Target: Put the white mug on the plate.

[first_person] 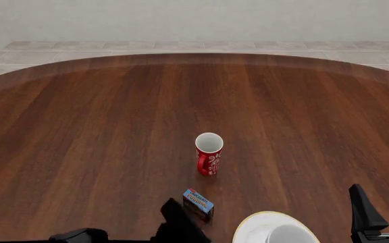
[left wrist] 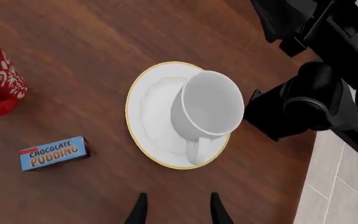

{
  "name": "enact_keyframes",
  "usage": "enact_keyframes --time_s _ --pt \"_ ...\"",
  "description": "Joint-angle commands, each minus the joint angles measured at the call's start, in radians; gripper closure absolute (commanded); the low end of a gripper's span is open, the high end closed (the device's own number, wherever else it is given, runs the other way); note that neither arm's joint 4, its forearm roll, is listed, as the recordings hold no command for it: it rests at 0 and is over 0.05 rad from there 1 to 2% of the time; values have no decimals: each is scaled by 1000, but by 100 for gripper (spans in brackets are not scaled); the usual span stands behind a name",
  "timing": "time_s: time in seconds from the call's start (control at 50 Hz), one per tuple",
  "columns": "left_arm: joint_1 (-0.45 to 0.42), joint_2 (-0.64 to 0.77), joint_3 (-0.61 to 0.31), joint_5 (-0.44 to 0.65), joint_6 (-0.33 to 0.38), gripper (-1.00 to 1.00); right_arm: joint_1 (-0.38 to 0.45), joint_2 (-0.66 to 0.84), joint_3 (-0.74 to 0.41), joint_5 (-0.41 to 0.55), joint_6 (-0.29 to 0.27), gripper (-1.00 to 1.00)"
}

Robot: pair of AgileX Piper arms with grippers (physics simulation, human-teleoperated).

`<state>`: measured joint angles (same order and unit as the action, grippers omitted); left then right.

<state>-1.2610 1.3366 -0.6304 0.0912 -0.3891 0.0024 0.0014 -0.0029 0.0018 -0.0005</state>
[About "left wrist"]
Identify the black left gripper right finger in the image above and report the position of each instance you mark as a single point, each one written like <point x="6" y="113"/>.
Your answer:
<point x="220" y="213"/>

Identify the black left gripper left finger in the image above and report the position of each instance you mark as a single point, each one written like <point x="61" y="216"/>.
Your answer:
<point x="138" y="213"/>

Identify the white plate with yellow rim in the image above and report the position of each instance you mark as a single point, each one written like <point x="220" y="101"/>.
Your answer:
<point x="154" y="109"/>

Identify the red mug with white pattern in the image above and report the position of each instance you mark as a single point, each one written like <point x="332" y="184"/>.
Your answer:
<point x="6" y="77"/>

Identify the blue chocolate pudding box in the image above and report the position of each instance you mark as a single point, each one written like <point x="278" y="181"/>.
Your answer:
<point x="53" y="152"/>

